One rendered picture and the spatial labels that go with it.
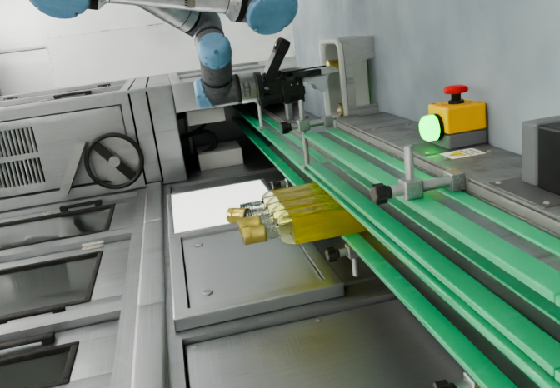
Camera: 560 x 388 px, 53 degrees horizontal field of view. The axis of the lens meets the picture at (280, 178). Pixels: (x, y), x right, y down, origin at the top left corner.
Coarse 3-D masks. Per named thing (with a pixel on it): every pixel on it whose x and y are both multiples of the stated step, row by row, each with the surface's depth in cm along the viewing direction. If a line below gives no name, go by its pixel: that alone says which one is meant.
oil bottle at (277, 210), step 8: (296, 200) 118; (304, 200) 117; (312, 200) 116; (320, 200) 116; (328, 200) 115; (272, 208) 116; (280, 208) 114; (288, 208) 113; (296, 208) 113; (272, 216) 114
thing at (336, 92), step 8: (320, 40) 148; (328, 40) 140; (336, 40) 135; (320, 48) 149; (328, 48) 150; (336, 48) 150; (320, 56) 150; (328, 56) 150; (336, 56) 150; (336, 72) 151; (344, 72) 136; (328, 80) 152; (336, 80) 152; (344, 80) 136; (328, 88) 152; (336, 88) 152; (344, 88) 136; (328, 96) 153; (336, 96) 153; (344, 96) 137; (328, 104) 153; (336, 104) 154; (344, 104) 137; (328, 112) 154; (336, 112) 154; (344, 112) 138
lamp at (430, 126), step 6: (432, 114) 93; (420, 120) 94; (426, 120) 92; (432, 120) 92; (438, 120) 92; (420, 126) 94; (426, 126) 92; (432, 126) 91; (438, 126) 92; (420, 132) 94; (426, 132) 92; (432, 132) 92; (438, 132) 92; (426, 138) 93; (432, 138) 92; (438, 138) 93
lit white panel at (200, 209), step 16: (192, 192) 189; (208, 192) 187; (224, 192) 184; (240, 192) 182; (256, 192) 180; (176, 208) 174; (192, 208) 172; (208, 208) 170; (224, 208) 168; (176, 224) 159; (192, 224) 157; (208, 224) 156
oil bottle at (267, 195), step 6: (294, 186) 129; (300, 186) 128; (306, 186) 128; (312, 186) 127; (318, 186) 127; (270, 192) 126; (276, 192) 126; (282, 192) 125; (288, 192) 125; (264, 198) 125; (264, 204) 124
